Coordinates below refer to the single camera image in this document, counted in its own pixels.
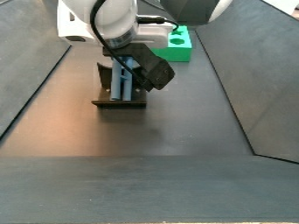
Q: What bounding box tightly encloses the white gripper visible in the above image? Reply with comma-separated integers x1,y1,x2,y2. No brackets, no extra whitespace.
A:
58,0,174,48

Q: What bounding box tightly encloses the blue three prong object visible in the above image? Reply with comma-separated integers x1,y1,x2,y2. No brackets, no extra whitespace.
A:
110,59,134,101

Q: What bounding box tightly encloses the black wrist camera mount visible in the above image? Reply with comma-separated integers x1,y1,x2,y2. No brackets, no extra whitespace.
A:
103,43,175,92

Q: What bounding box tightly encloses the green foam shape-sorter block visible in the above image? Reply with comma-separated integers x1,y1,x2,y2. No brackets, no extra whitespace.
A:
153,25,193,62

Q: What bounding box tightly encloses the black curved fixture stand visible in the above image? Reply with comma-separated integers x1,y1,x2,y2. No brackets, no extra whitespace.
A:
93,61,147,108

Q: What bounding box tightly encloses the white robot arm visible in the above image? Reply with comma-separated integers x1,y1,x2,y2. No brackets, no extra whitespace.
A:
58,0,233,48

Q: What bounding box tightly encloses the black cable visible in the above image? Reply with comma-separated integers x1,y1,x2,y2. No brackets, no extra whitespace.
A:
89,0,181,88

